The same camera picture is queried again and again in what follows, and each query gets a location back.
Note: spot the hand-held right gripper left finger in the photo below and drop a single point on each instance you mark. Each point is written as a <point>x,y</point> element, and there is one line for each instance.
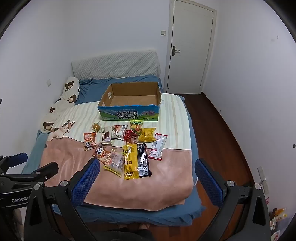
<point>85,182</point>

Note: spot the white chocolate stick biscuit packet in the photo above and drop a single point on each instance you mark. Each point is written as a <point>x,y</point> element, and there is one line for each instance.
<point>106,136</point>

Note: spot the blue pillow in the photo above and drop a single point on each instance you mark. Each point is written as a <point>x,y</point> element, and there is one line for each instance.
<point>92,90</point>

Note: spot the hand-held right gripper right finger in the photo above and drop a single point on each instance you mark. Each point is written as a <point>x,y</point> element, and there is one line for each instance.
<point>209,183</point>

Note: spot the colourful cartoon stickers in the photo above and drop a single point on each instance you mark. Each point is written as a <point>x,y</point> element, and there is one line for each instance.
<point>277,216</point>

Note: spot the white and red snack packet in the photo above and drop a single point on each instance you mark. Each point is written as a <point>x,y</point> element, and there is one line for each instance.
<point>119,132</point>

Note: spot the striped pink cat blanket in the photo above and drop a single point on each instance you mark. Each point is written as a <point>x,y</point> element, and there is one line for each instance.
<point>161,180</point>

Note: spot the blue bed sheet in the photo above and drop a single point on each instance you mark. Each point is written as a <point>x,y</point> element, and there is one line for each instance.
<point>138,216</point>

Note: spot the brown snack packet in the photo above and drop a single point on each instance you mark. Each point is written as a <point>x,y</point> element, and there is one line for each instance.
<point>134,140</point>

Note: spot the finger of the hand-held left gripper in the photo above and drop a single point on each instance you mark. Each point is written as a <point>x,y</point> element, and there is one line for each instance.
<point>19,157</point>
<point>46,170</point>

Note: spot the orange panda snack packet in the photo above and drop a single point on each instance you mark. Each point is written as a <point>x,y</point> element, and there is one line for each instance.
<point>90,141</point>
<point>101,154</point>

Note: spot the yellow long snack packet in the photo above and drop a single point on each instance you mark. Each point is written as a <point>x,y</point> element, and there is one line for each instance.
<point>130,163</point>

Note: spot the green candy packet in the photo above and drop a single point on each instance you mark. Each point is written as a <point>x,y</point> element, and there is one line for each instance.
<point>136,126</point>

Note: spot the red triangular snack packet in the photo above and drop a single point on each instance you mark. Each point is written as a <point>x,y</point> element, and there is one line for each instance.
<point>128,134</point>

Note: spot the printed cardboard box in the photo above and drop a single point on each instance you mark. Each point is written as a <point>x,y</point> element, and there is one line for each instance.
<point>131,114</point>

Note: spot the yellow chips packet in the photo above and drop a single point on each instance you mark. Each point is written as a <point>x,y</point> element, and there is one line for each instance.
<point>146,134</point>

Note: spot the white door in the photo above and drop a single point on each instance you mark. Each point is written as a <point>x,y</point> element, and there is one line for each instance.
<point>189,46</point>

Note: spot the red and white long packet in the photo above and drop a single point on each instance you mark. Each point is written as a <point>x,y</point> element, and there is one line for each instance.
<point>158,146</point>

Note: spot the black long snack packet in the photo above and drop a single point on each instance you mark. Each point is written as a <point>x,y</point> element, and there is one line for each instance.
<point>143,160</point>

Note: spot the white bear print pillow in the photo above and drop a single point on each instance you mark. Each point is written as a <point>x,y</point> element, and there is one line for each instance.
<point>64,99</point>

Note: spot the clear pastry packet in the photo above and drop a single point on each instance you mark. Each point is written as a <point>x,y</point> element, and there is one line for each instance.
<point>114,162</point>

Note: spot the grey padded headboard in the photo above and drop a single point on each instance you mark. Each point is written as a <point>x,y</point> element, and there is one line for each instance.
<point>115,64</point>

